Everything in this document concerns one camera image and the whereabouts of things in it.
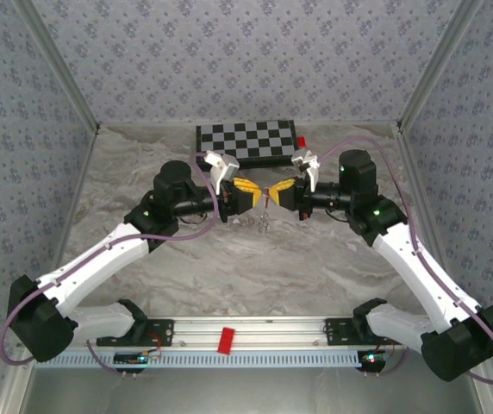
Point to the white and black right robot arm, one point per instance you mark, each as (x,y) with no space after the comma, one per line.
(419,276)

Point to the right circuit board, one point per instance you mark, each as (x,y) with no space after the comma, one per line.
(373,358)

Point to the grey metal panel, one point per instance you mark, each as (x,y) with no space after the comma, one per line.
(246,392)

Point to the aluminium side rail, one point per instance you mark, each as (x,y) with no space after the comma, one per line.
(419,194)

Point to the small clear object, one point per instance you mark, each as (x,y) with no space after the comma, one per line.
(264,224)

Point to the small red block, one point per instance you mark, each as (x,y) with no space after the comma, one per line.
(301,141)

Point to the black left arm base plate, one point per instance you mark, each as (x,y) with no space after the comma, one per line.
(160,332)

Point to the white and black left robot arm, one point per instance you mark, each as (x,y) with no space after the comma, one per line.
(95,263)

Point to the circuit board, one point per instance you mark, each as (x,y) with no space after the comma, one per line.
(373,358)
(130,359)

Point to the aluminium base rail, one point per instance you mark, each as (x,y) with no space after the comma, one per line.
(272,332)

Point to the left circuit board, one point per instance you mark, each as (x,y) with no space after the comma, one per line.
(130,359)

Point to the black grey checkerboard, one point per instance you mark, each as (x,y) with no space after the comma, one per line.
(251,138)

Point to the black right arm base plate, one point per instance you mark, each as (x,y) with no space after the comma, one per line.
(337,332)

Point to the aluminium frame post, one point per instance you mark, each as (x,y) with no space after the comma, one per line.
(11,388)
(490,399)
(62,64)
(437,64)

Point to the red rectangular brick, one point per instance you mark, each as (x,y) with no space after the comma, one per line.
(226,340)

